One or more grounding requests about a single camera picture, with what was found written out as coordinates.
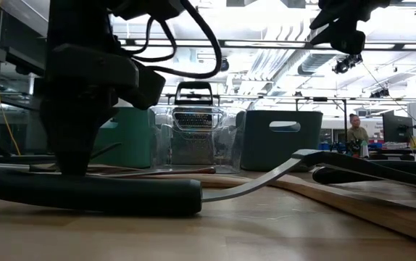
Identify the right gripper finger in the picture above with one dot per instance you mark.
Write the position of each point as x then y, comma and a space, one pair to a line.
349, 41
338, 21

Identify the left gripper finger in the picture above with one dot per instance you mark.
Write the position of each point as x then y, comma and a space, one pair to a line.
146, 87
74, 127

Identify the green plastic bin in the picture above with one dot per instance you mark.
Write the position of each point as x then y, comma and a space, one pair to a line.
132, 145

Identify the dark brown wooden spoon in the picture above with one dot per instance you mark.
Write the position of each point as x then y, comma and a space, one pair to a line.
208, 170

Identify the black plastic ladle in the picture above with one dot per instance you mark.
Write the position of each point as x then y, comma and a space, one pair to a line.
338, 174

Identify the long bamboo spoon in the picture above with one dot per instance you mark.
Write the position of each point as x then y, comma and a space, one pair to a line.
338, 201

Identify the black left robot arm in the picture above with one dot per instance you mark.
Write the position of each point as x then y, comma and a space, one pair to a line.
150, 7

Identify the black ceiling spotlight cluster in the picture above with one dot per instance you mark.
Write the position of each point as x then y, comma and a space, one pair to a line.
382, 93
342, 66

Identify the clear plastic container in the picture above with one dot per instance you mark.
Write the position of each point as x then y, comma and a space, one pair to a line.
161, 141

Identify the person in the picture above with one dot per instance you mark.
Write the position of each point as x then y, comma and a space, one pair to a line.
356, 134

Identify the black computer monitor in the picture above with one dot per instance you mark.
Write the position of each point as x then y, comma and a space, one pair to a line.
396, 127

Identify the white bottle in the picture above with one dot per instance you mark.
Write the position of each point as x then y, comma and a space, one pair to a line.
364, 149

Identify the dark background desk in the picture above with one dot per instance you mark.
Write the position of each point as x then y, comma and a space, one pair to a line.
393, 156

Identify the blue-grey plastic bin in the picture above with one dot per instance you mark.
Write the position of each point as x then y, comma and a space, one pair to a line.
266, 152

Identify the black aluminium table frame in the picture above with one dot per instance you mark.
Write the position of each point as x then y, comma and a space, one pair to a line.
12, 158

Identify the black hanging ceiling camera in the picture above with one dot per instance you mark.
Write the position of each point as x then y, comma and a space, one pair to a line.
225, 65

